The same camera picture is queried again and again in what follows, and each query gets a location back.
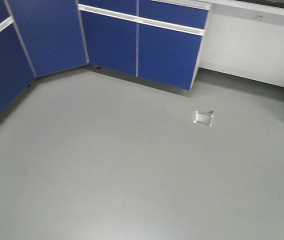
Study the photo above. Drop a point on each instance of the blue double door cabinet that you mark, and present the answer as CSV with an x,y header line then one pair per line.
x,y
157,40

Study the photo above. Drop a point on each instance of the white desk knee panel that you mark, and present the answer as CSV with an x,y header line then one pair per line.
x,y
245,39

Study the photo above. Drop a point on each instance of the metal floor outlet plate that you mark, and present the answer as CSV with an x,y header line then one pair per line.
x,y
203,117

